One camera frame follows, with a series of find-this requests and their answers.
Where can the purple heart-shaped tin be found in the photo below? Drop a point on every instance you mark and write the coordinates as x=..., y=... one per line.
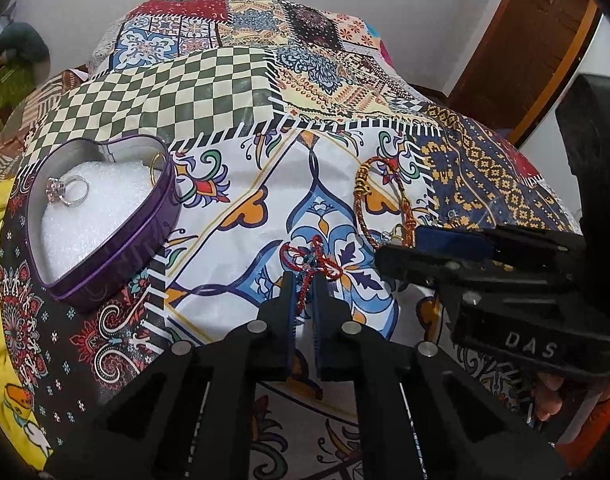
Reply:
x=135, y=250

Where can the yellow duck print blanket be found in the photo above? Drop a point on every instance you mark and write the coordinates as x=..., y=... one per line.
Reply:
x=0, y=310

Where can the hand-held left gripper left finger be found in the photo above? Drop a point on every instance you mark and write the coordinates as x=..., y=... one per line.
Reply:
x=286, y=320

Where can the orange cloth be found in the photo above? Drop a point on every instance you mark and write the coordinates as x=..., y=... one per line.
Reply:
x=595, y=425

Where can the patchwork printed blanket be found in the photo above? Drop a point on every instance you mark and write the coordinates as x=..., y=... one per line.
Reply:
x=285, y=110

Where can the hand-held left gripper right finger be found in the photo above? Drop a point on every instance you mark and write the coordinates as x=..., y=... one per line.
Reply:
x=321, y=335

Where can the white foam lining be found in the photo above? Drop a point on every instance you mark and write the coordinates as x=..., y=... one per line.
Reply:
x=85, y=230

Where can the green cloth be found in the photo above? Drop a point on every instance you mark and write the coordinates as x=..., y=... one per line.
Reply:
x=10, y=87

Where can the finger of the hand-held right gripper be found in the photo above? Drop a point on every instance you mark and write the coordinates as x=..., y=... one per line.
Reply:
x=410, y=265
x=450, y=242

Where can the brown wooden wardrobe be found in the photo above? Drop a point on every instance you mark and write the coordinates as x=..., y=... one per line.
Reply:
x=525, y=35

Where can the person's right hand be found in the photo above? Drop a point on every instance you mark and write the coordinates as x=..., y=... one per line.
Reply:
x=550, y=400

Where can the striped orange blanket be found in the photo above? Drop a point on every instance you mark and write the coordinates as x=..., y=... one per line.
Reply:
x=35, y=105

